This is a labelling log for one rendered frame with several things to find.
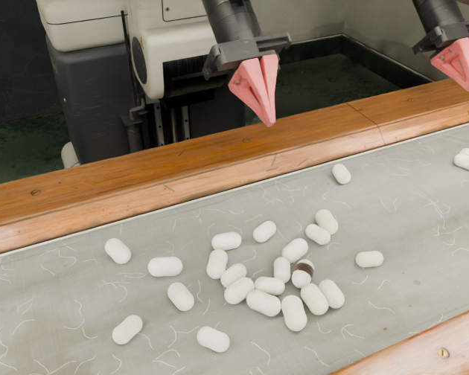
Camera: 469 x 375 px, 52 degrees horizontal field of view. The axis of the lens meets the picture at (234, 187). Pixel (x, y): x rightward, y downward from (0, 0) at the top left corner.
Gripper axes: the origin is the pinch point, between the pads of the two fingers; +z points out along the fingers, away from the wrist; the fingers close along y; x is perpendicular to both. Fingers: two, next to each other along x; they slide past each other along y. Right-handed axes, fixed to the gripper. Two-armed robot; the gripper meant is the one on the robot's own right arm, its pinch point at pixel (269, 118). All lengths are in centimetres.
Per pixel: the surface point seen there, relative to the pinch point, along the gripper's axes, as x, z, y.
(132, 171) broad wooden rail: 13.3, -1.4, -15.7
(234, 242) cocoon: 2.5, 12.7, -8.4
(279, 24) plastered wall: 174, -107, 113
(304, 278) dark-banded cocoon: -3.1, 19.0, -4.1
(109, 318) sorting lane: 1.4, 16.2, -24.0
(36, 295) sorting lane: 5.5, 11.3, -30.5
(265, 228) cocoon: 2.5, 12.3, -4.2
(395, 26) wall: 143, -78, 159
